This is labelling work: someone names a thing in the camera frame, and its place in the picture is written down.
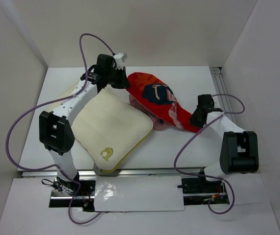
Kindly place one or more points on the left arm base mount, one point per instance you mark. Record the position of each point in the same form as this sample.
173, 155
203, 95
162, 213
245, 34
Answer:
61, 196

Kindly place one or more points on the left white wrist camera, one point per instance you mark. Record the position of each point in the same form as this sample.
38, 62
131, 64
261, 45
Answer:
120, 58

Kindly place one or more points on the aluminium front rail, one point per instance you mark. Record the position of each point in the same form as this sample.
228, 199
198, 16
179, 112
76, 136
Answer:
123, 172

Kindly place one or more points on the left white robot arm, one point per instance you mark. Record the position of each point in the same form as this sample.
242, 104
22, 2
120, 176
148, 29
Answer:
55, 131

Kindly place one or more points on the aluminium side rail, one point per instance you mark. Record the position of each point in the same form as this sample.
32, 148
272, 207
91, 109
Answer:
220, 87

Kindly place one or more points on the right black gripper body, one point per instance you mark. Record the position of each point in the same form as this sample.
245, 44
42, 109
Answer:
198, 105

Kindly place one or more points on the cream memory foam pillow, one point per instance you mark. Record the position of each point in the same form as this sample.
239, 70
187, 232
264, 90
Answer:
106, 127

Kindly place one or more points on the white cover plate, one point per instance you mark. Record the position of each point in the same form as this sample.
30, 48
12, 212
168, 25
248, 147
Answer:
136, 194

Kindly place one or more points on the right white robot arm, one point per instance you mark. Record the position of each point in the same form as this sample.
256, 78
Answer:
239, 148

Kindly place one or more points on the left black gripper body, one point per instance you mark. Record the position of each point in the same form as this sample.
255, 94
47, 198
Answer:
115, 77

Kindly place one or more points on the red printed pillowcase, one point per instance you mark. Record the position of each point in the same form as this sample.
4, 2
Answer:
154, 98

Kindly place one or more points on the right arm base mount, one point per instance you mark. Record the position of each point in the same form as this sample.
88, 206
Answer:
199, 191

